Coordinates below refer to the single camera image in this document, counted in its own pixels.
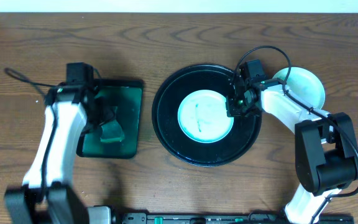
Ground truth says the green sponge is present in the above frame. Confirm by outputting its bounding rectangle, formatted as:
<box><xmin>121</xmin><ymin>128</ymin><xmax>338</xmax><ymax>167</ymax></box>
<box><xmin>100</xmin><ymin>106</ymin><xmax>125</xmax><ymax>144</ymax></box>

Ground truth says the mint plate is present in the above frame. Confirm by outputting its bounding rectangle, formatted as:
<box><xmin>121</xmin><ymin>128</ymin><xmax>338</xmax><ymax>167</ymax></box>
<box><xmin>177</xmin><ymin>90</ymin><xmax>234</xmax><ymax>144</ymax></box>
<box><xmin>267</xmin><ymin>67</ymin><xmax>326</xmax><ymax>111</ymax></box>

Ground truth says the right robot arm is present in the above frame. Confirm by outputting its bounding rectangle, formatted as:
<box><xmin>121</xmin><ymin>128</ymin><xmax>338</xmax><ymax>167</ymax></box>
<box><xmin>226</xmin><ymin>78</ymin><xmax>358</xmax><ymax>223</ymax></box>

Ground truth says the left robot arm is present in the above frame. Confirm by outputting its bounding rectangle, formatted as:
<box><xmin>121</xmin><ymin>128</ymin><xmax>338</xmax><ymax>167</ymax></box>
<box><xmin>4</xmin><ymin>85</ymin><xmax>117</xmax><ymax>223</ymax></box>

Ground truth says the round black tray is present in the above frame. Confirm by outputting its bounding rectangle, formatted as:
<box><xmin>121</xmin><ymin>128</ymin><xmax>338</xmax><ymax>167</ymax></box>
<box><xmin>152</xmin><ymin>64</ymin><xmax>262</xmax><ymax>167</ymax></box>

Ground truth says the green rectangular tray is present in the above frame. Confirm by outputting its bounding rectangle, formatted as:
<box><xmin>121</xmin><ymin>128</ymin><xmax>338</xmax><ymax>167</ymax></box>
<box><xmin>76</xmin><ymin>79</ymin><xmax>144</xmax><ymax>159</ymax></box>

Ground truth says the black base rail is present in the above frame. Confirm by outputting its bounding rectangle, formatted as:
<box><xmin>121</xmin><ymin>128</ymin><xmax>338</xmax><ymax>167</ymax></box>
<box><xmin>87</xmin><ymin>205</ymin><xmax>355</xmax><ymax>224</ymax></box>

